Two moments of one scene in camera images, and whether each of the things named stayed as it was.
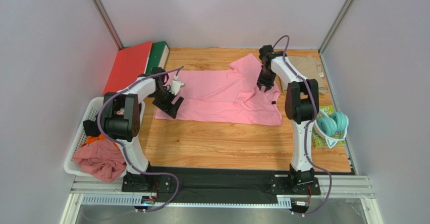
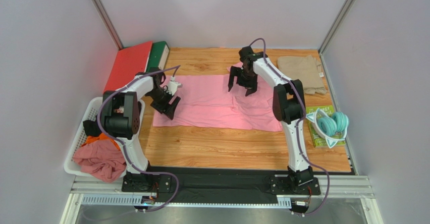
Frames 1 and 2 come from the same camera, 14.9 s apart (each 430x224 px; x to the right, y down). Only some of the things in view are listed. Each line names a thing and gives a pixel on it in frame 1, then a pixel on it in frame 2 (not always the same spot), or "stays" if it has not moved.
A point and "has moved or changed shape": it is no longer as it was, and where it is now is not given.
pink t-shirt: (228, 96) has moved or changed shape
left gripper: (173, 112) stays
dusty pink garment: (101, 159) stays
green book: (320, 142) stays
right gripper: (265, 80) -> (243, 78)
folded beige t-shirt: (311, 68) stays
